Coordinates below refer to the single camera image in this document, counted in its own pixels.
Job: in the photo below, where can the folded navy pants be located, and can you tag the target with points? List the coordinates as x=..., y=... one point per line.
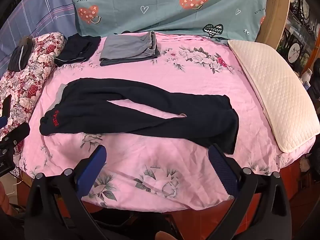
x=77, y=47

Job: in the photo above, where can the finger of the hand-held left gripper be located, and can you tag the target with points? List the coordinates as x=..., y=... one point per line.
x=17, y=133
x=6, y=107

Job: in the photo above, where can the folded grey pants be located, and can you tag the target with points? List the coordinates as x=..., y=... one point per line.
x=127, y=50

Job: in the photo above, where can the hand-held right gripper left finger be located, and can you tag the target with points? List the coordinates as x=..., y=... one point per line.
x=93, y=170

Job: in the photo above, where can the pink floral bedsheet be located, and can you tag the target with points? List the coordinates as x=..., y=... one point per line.
x=175, y=167

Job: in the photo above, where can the group of decorative plates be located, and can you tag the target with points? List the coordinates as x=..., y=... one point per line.
x=303, y=7

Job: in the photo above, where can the wooden headboard frame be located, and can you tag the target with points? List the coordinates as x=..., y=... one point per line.
x=275, y=17

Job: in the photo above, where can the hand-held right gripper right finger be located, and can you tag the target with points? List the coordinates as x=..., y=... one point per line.
x=222, y=172

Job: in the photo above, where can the red floral quilt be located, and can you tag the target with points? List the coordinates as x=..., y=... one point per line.
x=30, y=80

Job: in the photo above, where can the dark navy pants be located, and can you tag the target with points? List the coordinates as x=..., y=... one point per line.
x=150, y=112

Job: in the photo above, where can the white quilted pillow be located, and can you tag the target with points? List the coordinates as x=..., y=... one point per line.
x=272, y=87

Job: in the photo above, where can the dark grey folded garment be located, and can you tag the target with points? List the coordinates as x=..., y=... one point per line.
x=17, y=57

